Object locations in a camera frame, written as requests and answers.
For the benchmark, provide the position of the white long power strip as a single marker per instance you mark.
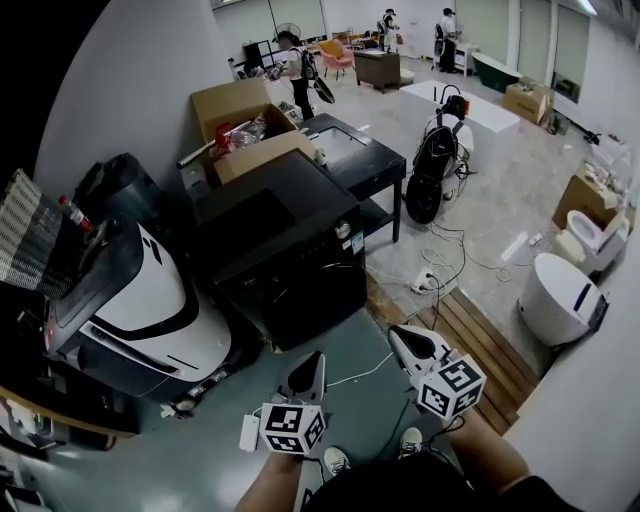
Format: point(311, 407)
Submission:
point(515, 246)

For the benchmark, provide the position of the person's right forearm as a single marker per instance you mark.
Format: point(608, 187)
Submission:
point(485, 450)

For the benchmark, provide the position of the red-capped plastic bottle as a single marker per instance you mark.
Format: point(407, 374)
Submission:
point(75, 214)

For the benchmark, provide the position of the black backpack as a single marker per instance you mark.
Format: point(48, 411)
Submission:
point(437, 150)

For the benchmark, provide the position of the dark grey bin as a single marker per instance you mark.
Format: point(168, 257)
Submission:
point(120, 185)

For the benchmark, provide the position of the woven laundry basket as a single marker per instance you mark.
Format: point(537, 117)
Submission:
point(25, 235)

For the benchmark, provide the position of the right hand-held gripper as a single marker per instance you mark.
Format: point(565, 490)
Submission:
point(452, 387)

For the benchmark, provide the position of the small grey box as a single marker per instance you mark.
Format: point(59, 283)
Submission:
point(192, 182)

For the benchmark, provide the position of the large open cardboard box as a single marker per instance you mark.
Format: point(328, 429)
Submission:
point(230, 100)

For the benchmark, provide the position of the metal pipe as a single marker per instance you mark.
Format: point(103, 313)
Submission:
point(210, 145)

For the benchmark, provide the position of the standing fan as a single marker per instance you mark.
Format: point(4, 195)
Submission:
point(286, 31)

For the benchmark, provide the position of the white and grey service robot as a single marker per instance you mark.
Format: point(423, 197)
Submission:
point(145, 295)

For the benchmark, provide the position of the dark green bathtub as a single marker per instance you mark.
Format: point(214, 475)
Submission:
point(495, 70)

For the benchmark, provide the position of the person's shoe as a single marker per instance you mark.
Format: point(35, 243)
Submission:
point(411, 441)
point(336, 460)

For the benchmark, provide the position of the person's right shoe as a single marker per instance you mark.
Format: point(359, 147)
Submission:
point(411, 441)

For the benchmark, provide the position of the person's left forearm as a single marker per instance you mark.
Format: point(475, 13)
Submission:
point(270, 480)

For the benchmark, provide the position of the pink armchair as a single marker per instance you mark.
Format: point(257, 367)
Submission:
point(336, 56)

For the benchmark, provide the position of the white power adapter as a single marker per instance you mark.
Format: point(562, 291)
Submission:
point(249, 432)

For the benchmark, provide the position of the white rectangular platform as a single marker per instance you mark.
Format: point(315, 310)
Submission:
point(480, 115)

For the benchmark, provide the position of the person's left shoe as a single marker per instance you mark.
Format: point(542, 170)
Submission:
point(336, 460)

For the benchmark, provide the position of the small white cup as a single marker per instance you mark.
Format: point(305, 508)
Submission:
point(321, 156)

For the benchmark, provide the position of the black shelf unit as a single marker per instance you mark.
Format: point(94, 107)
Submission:
point(257, 54)

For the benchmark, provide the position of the black low table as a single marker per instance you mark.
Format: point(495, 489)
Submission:
point(370, 165)

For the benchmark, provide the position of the brown wooden cabinet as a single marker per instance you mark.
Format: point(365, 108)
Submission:
point(377, 67)

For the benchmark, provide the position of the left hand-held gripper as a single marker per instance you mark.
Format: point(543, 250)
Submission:
point(292, 425)

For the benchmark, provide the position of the person's black clothing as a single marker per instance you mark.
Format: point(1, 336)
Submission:
point(400, 490)

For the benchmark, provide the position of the white round smart toilet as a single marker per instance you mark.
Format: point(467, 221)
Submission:
point(555, 300)

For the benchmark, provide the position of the white square power strip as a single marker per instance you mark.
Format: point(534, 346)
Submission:
point(422, 279)

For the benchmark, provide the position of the wooden slat platform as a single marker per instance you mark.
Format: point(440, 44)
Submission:
point(480, 345)

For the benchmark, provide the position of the black washing machine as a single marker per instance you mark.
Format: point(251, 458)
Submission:
point(280, 215)

